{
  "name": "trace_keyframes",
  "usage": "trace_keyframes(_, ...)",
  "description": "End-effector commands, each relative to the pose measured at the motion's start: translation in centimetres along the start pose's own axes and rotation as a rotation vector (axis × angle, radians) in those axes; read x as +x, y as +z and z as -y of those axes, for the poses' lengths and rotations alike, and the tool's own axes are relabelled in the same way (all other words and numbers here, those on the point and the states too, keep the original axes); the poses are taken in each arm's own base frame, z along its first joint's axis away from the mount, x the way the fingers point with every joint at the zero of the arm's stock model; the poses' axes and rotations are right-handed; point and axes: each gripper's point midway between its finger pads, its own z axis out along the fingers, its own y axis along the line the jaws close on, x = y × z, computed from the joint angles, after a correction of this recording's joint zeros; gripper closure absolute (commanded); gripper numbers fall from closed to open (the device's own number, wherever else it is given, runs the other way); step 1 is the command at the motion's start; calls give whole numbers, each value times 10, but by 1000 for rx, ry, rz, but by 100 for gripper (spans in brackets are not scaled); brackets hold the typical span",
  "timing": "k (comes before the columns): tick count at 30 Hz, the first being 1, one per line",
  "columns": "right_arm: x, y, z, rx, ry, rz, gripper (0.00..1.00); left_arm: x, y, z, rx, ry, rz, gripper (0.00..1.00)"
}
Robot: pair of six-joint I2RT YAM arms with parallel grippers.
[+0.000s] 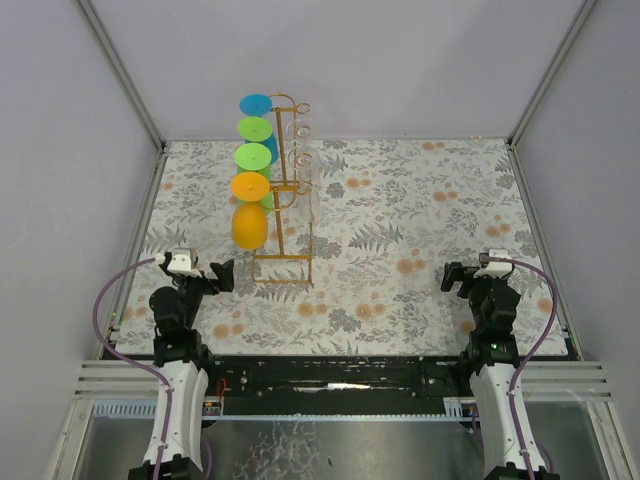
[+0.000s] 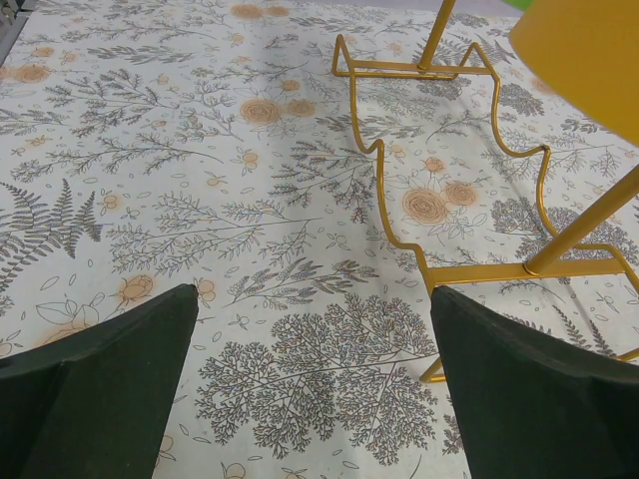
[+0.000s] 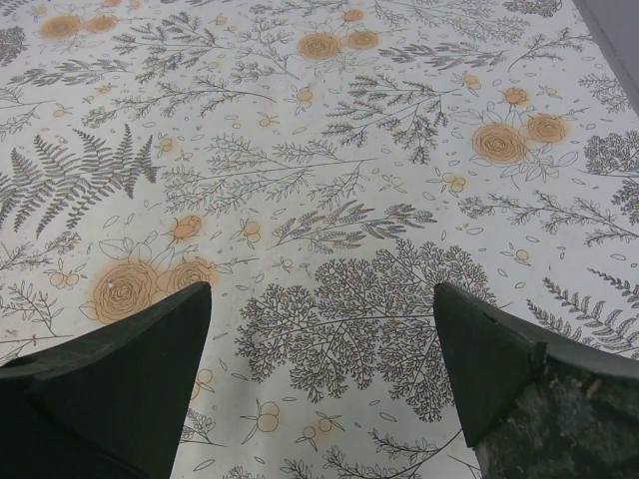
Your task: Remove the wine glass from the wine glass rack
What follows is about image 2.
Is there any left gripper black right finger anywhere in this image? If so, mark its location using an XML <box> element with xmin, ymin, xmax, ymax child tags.
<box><xmin>430</xmin><ymin>286</ymin><xmax>638</xmax><ymax>478</ymax></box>

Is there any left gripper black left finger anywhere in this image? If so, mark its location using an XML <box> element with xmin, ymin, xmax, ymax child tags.
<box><xmin>1</xmin><ymin>284</ymin><xmax>199</xmax><ymax>478</ymax></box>

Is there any floral patterned table mat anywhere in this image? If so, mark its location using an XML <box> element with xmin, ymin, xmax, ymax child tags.
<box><xmin>1</xmin><ymin>1</ymin><xmax>638</xmax><ymax>478</ymax></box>

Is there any orange plastic wine glass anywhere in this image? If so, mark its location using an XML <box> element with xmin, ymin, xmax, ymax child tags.
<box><xmin>509</xmin><ymin>0</ymin><xmax>638</xmax><ymax>146</ymax></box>

